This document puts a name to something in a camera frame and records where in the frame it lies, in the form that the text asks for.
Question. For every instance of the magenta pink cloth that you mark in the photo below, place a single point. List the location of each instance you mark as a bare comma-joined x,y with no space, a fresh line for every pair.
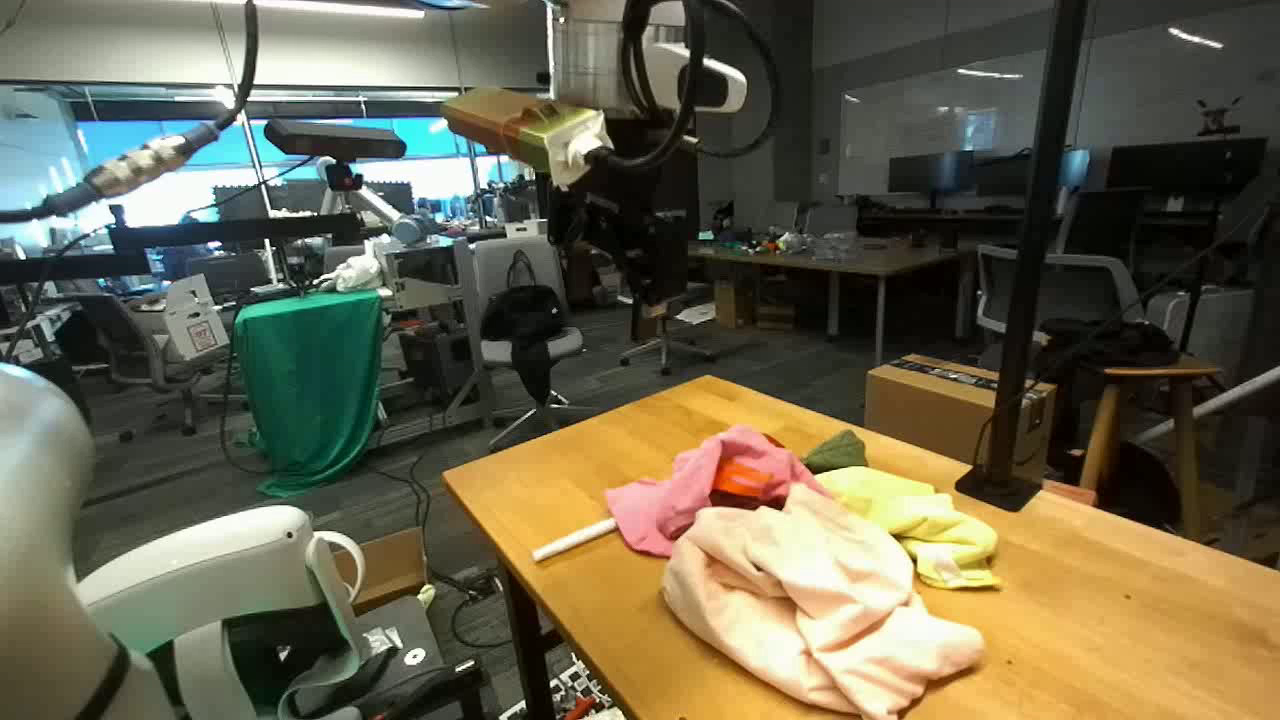
665,500

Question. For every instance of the wooden stool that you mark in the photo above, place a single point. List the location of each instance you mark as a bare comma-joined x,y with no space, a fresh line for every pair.
1157,375

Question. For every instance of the small brown box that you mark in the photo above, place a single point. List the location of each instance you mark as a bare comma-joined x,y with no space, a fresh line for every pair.
392,566

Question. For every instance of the black metal frame bar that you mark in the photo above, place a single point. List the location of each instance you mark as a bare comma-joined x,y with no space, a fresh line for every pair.
242,230

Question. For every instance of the white crumpled object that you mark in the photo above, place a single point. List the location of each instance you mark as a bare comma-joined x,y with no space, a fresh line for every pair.
348,273

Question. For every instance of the black stereo camera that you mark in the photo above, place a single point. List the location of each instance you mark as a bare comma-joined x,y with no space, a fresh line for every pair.
335,143

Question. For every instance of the white sign board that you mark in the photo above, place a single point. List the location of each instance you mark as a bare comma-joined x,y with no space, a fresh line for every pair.
194,318

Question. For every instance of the green draped cloth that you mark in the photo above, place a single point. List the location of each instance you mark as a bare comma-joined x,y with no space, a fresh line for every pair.
313,385

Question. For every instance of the pale peach cloth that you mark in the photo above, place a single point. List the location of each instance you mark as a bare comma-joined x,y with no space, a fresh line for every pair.
801,602

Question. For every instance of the red radish plush toy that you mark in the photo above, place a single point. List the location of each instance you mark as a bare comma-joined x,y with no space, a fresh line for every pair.
740,480

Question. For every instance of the black table leg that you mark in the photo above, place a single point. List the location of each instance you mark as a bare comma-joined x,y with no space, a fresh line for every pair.
530,652

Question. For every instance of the black box with sticker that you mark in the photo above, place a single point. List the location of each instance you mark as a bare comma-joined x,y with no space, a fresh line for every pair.
446,682

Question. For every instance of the black office chair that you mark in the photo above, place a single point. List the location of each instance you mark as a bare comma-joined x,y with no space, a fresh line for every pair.
527,333

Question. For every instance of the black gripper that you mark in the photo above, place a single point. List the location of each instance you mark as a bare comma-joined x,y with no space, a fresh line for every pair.
647,181

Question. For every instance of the cardboard box with black tape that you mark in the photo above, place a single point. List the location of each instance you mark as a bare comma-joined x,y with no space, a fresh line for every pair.
935,407

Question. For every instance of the wooden office table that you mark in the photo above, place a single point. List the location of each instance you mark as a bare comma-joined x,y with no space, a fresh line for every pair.
853,257

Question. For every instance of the white flexible tube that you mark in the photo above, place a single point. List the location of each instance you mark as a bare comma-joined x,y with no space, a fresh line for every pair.
572,536

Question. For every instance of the wide black computer monitor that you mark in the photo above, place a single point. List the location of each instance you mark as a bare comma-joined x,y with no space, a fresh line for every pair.
1186,169

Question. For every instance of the light yellow cloth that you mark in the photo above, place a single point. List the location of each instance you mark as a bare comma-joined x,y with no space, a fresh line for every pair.
920,526

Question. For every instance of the black bag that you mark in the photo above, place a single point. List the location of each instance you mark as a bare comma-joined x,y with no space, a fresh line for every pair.
1113,348

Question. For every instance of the white office chair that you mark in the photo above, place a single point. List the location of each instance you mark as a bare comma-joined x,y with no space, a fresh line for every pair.
1066,284

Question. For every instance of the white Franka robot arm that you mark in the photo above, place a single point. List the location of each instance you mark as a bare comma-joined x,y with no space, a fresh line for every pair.
202,573

